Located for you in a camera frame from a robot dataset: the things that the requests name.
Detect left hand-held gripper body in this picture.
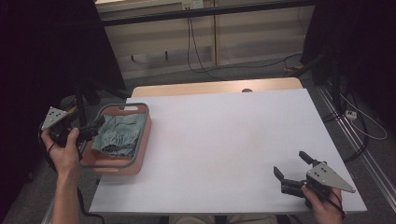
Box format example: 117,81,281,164
40,106,99,148

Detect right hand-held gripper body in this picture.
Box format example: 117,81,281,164
280,162,357,201

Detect light denim pants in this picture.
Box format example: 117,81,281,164
92,113,148,158

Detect pink basket with grey rim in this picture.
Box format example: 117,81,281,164
78,102,153,176

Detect person's right hand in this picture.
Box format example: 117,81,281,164
301,185,346,224

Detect person's left hand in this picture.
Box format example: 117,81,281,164
40,127,82,179

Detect black tripod stand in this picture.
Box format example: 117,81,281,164
73,78,130,135

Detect black curtain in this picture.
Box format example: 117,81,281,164
300,0,396,132
0,0,127,216

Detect white table board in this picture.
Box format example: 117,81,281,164
88,88,368,216

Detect black metal stand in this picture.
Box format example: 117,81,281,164
285,48,345,108

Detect person's legs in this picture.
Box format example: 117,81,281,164
169,214,278,224

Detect wooden table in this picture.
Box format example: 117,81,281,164
131,77,304,99

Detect black horizontal bar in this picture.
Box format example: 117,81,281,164
101,0,317,27

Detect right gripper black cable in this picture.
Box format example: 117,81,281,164
325,189,347,218

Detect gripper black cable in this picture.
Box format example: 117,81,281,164
37,129,106,224
325,189,347,218

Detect black floor cable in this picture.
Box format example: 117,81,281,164
321,88,370,163

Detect white cable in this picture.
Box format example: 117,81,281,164
339,92,389,141

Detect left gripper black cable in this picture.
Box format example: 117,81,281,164
37,129,106,224

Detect black hanging cable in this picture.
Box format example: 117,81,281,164
186,17,304,79

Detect beige wall cabinet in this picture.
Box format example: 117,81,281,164
94,0,316,80

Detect white wall socket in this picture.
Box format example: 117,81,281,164
181,0,204,10

